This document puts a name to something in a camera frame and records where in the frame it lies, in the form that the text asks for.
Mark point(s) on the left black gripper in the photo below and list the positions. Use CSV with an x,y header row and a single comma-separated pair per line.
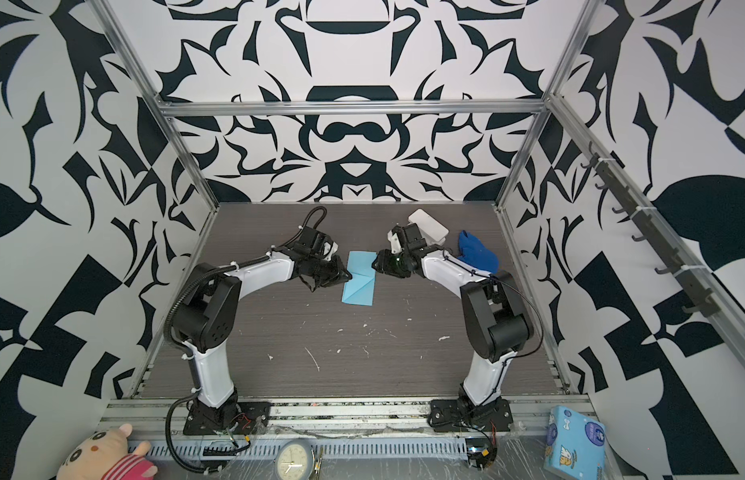
x,y
339,276

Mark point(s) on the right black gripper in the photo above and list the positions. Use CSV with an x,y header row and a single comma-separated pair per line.
x,y
385,257

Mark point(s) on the light blue paper sheet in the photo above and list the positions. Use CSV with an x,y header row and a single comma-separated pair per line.
x,y
360,289

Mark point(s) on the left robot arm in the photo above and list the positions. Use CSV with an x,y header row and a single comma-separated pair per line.
x,y
202,317

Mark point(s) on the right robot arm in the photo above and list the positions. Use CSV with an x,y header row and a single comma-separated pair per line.
x,y
495,311

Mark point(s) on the white rectangular box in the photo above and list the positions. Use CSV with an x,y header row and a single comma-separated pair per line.
x,y
434,232

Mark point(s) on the blue cloth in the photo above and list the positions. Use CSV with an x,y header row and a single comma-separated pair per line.
x,y
473,252

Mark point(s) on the round analog clock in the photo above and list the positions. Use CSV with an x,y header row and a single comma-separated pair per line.
x,y
295,461

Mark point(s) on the small black electronics module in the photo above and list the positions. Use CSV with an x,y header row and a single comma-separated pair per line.
x,y
481,454

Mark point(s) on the blue tissue pack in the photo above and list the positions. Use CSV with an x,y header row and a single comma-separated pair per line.
x,y
575,445

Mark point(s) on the pink plush toy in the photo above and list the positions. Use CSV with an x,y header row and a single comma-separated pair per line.
x,y
104,455

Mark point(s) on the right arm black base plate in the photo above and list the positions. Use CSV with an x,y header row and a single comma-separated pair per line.
x,y
456,414

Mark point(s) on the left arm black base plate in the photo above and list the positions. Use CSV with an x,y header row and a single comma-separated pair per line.
x,y
241,418

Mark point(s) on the white slotted cable duct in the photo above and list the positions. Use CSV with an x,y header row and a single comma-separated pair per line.
x,y
449,448

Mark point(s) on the black wall hook rack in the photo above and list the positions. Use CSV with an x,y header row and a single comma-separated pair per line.
x,y
656,232

